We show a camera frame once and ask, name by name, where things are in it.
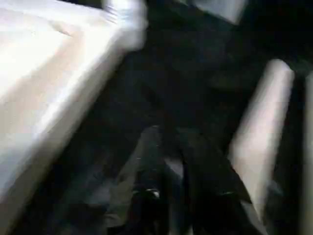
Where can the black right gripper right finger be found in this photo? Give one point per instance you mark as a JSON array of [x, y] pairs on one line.
[[215, 195]]

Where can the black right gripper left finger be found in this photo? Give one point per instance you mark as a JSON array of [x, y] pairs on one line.
[[146, 186]]

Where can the white plastic table top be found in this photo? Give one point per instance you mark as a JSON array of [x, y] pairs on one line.
[[49, 73]]

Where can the black mat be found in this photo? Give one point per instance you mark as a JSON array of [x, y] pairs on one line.
[[183, 85]]

